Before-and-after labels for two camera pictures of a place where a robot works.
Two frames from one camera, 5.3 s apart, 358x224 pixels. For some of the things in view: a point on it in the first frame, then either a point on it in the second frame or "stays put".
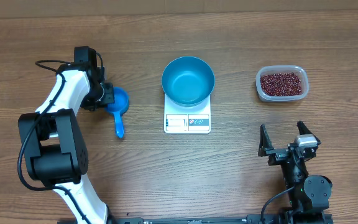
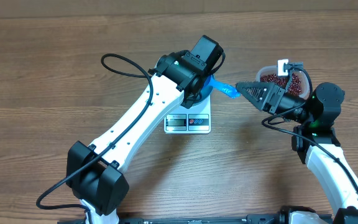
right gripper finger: (303, 130) to (255, 85)
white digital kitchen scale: (195, 119) stays put
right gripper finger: (265, 143) to (257, 96)
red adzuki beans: (280, 84) stays put
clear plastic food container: (281, 83) stays put
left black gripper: (109, 99) to (190, 102)
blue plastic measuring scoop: (121, 102) to (230, 90)
